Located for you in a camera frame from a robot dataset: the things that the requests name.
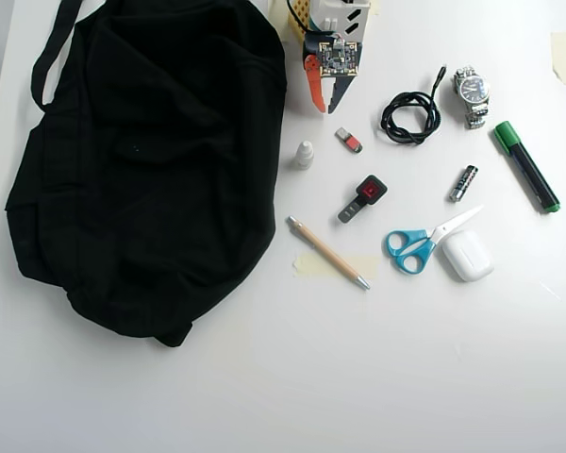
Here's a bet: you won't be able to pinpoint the blue-grey gripper finger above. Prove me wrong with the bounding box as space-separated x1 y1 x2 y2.
327 42 362 115

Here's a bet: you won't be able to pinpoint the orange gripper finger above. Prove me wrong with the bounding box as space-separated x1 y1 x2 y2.
303 53 327 115

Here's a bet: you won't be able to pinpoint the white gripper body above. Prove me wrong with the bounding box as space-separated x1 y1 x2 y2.
309 0 374 46

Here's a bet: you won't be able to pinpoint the black fabric bag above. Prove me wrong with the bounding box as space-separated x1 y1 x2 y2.
4 0 288 349

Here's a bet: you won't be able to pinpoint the yellow perforated base block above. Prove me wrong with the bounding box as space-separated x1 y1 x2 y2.
287 0 313 39

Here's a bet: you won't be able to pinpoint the red USB stick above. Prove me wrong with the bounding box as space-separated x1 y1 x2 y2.
335 126 364 154

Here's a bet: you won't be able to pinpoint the small white dropper bottle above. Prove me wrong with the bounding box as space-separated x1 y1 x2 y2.
293 140 315 171

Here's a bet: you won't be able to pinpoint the silver wristwatch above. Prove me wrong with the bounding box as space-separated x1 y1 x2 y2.
452 65 492 130

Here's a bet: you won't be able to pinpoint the black AA battery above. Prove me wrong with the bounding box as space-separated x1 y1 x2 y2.
449 164 480 203

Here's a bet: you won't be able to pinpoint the wooden ballpoint pen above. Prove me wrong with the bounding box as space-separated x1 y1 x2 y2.
286 215 372 291

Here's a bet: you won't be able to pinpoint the wide masking tape piece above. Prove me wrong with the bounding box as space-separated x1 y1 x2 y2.
292 252 381 284

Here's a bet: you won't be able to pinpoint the green black marker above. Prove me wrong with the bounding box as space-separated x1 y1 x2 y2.
493 120 562 215

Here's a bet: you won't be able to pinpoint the white earbuds case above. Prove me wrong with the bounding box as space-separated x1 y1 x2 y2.
441 228 495 283

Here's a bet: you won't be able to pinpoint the torn masking tape piece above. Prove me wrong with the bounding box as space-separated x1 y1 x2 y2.
550 30 566 89

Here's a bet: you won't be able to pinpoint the thin dark camera wire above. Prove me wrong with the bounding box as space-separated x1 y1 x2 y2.
286 0 313 34

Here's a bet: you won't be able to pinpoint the camera circuit board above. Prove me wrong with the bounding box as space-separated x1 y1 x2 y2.
317 39 360 78

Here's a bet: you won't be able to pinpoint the black coiled cable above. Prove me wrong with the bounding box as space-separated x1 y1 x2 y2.
380 64 449 146

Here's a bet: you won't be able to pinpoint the blue handled scissors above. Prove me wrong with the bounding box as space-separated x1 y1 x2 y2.
385 204 485 276

